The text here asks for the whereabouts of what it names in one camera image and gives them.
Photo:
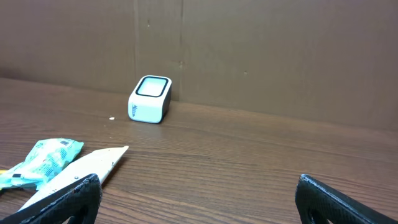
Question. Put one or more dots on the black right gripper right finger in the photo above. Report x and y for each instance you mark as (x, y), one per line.
(317, 202)

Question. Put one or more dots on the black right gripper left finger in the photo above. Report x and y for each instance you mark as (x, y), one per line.
(76, 203)

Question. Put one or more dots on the white tube gold cap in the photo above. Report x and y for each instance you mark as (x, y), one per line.
(100, 162)

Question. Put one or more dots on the teal tissue packet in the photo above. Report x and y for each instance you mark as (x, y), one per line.
(46, 160)

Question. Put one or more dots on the white barcode scanner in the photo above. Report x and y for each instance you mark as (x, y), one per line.
(150, 100)

